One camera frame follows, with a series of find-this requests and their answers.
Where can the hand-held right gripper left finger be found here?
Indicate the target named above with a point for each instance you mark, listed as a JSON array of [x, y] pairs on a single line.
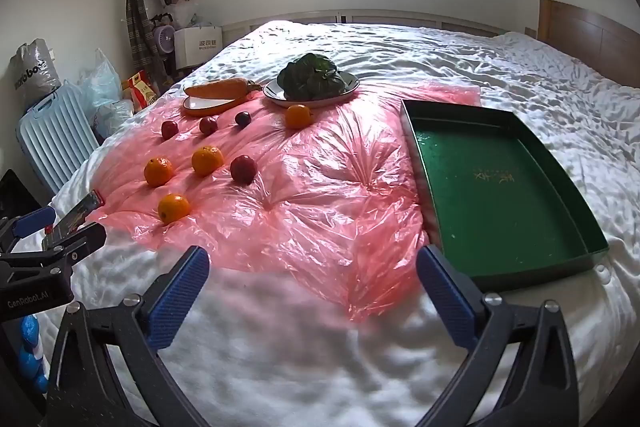
[[180, 297]]

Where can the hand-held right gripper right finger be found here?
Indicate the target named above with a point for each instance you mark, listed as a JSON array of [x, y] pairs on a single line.
[[445, 297]]

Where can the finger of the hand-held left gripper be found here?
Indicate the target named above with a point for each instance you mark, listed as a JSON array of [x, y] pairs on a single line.
[[75, 243], [32, 222]]

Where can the orange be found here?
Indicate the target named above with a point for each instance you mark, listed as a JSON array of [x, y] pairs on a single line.
[[158, 171], [207, 160], [298, 116], [174, 207]]

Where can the green rectangular tray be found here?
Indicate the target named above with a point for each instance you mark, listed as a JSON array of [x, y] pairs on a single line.
[[495, 192]]

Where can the large red plum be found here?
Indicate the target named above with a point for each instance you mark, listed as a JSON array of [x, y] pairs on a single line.
[[243, 169]]

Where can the dark purple plum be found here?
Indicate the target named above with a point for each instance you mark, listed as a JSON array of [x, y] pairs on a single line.
[[243, 119]]

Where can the smartphone with red case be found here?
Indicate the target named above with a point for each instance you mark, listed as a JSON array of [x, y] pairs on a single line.
[[75, 214]]

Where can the black flat object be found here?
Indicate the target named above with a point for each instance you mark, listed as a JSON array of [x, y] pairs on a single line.
[[12, 192]]

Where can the blue plastic object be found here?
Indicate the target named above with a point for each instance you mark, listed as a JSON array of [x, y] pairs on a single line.
[[27, 347]]

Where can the light blue ribbed suitcase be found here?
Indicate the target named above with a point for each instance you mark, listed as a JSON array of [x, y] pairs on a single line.
[[57, 137]]

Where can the clear plastic bag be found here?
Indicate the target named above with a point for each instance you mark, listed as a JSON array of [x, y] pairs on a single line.
[[102, 92]]

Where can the small red plum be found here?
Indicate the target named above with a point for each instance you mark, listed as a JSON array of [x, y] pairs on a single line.
[[208, 125], [169, 129]]

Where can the grey printed bag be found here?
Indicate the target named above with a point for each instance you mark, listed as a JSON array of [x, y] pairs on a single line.
[[35, 72]]

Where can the red and yellow box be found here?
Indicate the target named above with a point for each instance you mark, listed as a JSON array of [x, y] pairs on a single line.
[[140, 92]]

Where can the pink plastic sheet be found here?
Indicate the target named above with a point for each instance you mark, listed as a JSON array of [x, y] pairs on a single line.
[[320, 187]]

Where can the orange oval plate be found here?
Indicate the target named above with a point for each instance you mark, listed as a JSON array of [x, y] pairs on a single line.
[[210, 106]]

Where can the carrot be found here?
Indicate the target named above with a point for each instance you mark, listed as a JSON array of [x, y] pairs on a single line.
[[220, 88]]

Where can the purple desk fan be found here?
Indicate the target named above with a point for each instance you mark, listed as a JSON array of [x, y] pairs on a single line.
[[163, 39]]

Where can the plaid scarf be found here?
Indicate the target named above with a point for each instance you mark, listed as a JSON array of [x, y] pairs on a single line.
[[137, 22]]

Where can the white plate with dark rim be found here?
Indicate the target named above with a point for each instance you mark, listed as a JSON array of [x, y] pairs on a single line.
[[350, 87]]

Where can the green leafy vegetable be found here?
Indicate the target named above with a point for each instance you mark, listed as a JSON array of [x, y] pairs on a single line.
[[310, 77]]

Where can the wooden headboard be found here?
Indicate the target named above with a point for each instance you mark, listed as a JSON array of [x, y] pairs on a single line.
[[590, 32]]

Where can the white bed rail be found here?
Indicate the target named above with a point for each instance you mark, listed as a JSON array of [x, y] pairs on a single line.
[[380, 18]]

